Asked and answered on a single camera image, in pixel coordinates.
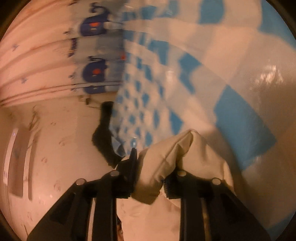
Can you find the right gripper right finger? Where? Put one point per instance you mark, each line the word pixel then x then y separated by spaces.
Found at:
pixel 210 209

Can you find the whale print curtain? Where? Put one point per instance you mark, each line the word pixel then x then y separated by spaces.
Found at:
pixel 51 49

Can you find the black clothes pile at headboard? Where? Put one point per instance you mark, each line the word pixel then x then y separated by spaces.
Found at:
pixel 101 138

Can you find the wall hanging mirror panel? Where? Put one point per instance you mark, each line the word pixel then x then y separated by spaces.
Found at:
pixel 14 160

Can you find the blue checkered plastic bed cover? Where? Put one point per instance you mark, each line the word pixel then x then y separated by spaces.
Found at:
pixel 225 69

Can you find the white quilted puffer jacket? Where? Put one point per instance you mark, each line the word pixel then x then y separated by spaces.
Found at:
pixel 179 166

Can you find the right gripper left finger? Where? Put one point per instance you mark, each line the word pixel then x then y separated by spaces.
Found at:
pixel 88 208

